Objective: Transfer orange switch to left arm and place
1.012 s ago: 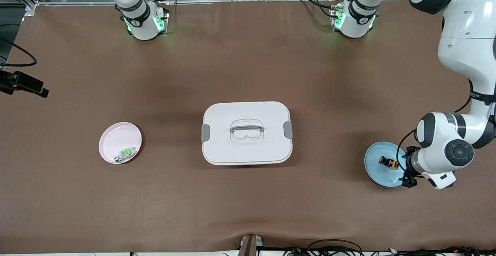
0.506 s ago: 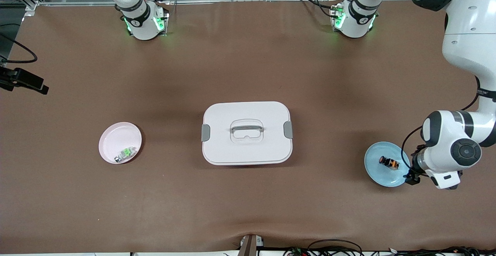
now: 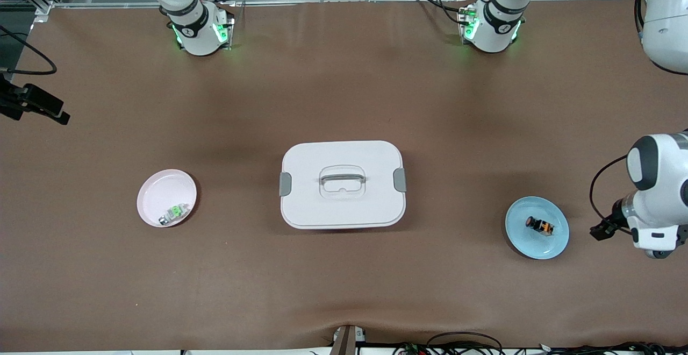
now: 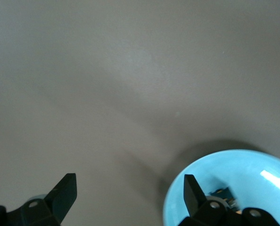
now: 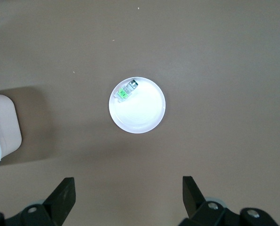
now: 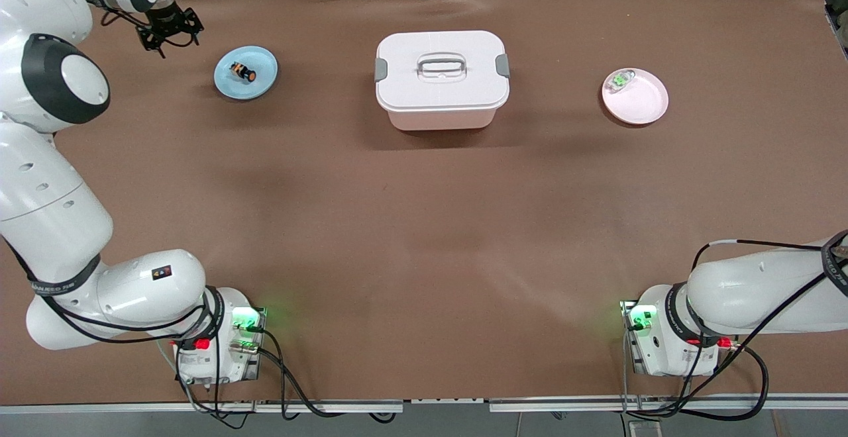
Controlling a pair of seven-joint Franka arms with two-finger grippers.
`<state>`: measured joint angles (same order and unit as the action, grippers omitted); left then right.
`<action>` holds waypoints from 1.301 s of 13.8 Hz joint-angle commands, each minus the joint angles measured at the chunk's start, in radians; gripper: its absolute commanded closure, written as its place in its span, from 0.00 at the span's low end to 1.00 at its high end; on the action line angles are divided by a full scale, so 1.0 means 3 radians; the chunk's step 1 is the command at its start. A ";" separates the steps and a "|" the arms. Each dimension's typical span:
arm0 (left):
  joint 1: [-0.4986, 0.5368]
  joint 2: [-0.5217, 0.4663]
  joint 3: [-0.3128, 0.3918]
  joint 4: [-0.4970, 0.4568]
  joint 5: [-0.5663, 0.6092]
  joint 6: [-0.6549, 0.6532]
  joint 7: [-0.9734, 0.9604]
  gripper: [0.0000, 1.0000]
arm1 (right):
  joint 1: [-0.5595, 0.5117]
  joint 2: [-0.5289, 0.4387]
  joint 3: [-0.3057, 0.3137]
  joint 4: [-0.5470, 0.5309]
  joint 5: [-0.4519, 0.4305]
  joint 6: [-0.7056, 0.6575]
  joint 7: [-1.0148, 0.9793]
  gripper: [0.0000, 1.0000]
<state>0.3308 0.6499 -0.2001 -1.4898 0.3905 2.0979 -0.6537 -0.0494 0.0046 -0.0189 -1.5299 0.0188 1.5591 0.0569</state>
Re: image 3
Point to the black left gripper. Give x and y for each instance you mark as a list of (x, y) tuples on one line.
[(604, 228)]

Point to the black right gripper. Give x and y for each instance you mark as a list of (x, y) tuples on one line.
[(12, 100)]

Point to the orange and black switch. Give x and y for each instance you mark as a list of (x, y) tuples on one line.
[(540, 226)]

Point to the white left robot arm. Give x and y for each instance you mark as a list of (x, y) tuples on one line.
[(661, 183)]

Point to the white lidded box grey clips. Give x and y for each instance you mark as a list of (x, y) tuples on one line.
[(344, 210)]

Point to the light blue round plate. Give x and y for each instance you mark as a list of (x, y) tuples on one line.
[(537, 247)]

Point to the pink round plate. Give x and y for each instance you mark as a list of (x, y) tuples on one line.
[(161, 199)]

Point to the brown table mat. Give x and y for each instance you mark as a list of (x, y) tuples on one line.
[(344, 102)]

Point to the green and silver switch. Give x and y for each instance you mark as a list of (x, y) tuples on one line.
[(173, 214)]

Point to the brown camera mount post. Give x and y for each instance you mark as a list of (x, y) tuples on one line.
[(346, 341)]

